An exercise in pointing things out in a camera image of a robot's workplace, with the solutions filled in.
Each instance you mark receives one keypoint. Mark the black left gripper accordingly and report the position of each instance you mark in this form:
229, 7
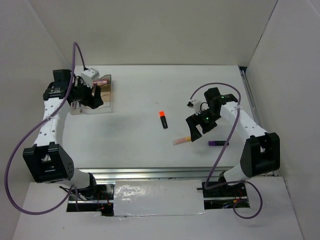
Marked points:
92, 102

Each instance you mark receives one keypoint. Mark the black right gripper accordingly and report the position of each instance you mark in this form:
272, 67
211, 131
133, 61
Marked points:
194, 132

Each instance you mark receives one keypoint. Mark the pink orange highlighter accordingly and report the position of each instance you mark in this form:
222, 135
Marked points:
181, 140

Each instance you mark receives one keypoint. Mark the purple capped black highlighter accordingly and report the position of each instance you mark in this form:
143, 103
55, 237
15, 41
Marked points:
218, 143

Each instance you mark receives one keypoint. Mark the pink capped pencil tube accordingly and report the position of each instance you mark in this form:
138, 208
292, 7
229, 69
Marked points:
101, 82

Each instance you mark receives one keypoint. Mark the orange capped black highlighter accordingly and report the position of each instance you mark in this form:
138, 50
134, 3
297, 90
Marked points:
163, 119

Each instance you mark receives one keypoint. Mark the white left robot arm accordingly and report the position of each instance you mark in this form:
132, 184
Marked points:
47, 160

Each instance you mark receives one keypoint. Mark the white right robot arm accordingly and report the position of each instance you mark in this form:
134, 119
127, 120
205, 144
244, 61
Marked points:
261, 151

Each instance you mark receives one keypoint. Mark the clear long organizer tray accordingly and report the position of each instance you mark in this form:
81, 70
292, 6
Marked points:
74, 108

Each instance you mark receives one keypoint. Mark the smoky grey organizer compartment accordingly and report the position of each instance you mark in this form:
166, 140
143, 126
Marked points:
107, 76

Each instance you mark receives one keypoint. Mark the white cover sheet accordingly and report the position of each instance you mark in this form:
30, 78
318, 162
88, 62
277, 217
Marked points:
158, 198

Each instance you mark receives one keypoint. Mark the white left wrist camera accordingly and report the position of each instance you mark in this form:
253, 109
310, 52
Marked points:
89, 76

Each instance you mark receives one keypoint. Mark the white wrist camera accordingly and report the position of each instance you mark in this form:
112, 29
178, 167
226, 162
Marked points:
196, 105
89, 76

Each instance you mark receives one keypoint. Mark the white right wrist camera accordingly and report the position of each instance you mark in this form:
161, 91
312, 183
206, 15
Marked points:
196, 105

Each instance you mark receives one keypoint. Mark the aluminium table frame rail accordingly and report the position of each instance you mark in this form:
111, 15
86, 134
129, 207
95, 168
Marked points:
131, 143

